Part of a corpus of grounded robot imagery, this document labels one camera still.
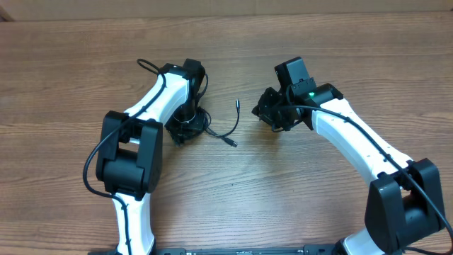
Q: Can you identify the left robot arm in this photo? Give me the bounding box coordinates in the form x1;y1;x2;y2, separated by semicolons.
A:
96;59;205;254

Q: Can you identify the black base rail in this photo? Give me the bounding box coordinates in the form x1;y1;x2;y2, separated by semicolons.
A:
88;243;344;255

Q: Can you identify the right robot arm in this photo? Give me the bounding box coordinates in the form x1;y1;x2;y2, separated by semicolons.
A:
252;57;452;254

